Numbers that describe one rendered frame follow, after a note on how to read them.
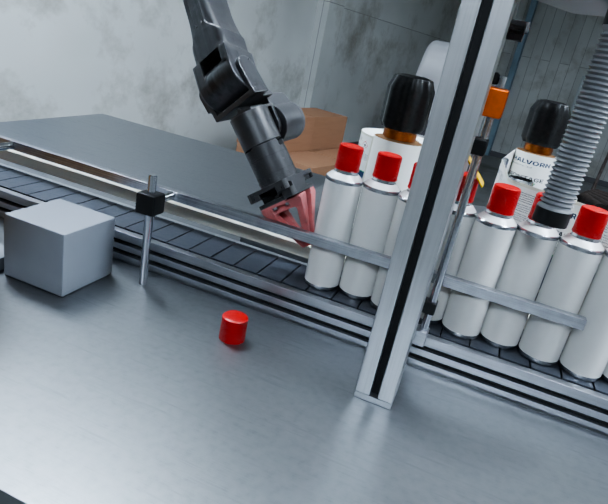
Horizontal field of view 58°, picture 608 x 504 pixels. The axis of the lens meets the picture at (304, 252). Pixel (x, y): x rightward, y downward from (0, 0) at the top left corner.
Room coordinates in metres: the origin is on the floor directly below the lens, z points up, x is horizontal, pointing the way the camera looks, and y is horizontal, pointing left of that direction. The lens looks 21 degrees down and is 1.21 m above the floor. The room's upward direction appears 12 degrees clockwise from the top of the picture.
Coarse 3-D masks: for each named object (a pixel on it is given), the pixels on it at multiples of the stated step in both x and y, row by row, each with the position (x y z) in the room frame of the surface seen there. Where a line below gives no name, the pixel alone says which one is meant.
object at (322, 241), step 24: (24, 144) 0.85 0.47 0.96; (96, 168) 0.80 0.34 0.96; (240, 216) 0.73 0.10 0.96; (312, 240) 0.70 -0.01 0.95; (336, 240) 0.70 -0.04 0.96; (384, 264) 0.67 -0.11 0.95; (456, 288) 0.65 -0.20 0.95; (480, 288) 0.64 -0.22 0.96; (528, 312) 0.62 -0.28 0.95; (552, 312) 0.61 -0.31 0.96
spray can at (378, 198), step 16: (384, 160) 0.72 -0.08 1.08; (400, 160) 0.72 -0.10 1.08; (384, 176) 0.71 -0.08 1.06; (368, 192) 0.71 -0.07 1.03; (384, 192) 0.70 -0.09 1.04; (368, 208) 0.71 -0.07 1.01; (384, 208) 0.71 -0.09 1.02; (368, 224) 0.71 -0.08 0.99; (384, 224) 0.71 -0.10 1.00; (352, 240) 0.72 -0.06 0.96; (368, 240) 0.71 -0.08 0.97; (384, 240) 0.71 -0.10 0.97; (352, 272) 0.71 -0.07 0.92; (368, 272) 0.71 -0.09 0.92; (352, 288) 0.71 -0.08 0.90; (368, 288) 0.71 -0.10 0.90
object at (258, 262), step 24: (0, 168) 0.94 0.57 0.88; (24, 192) 0.85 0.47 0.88; (48, 192) 0.87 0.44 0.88; (72, 192) 0.90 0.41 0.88; (120, 216) 0.83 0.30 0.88; (144, 216) 0.86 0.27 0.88; (168, 240) 0.78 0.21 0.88; (192, 240) 0.80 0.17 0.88; (216, 240) 0.82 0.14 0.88; (240, 264) 0.74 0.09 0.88; (264, 264) 0.76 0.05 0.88; (288, 264) 0.78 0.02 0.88; (312, 288) 0.71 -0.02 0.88; (528, 360) 0.63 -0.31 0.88; (576, 384) 0.60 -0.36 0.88; (600, 384) 0.61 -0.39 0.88
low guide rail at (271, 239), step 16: (16, 160) 0.94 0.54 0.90; (32, 160) 0.93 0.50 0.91; (64, 176) 0.91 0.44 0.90; (80, 176) 0.90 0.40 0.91; (96, 176) 0.91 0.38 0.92; (112, 192) 0.88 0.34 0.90; (128, 192) 0.87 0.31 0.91; (176, 208) 0.85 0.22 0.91; (192, 208) 0.84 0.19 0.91; (208, 224) 0.83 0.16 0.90; (224, 224) 0.82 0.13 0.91; (240, 224) 0.82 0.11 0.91; (256, 240) 0.81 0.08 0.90; (272, 240) 0.80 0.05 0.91; (288, 240) 0.79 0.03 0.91; (304, 256) 0.78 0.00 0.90
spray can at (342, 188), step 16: (352, 144) 0.74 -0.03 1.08; (336, 160) 0.73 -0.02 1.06; (352, 160) 0.72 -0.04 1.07; (336, 176) 0.72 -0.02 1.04; (352, 176) 0.72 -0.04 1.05; (336, 192) 0.71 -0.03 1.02; (352, 192) 0.71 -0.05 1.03; (320, 208) 0.73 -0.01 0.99; (336, 208) 0.71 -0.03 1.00; (352, 208) 0.72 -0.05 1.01; (320, 224) 0.72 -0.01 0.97; (336, 224) 0.71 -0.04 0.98; (352, 224) 0.73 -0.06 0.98; (320, 256) 0.71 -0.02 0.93; (336, 256) 0.71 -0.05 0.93; (320, 272) 0.71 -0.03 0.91; (336, 272) 0.72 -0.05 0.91; (320, 288) 0.71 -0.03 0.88; (336, 288) 0.72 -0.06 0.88
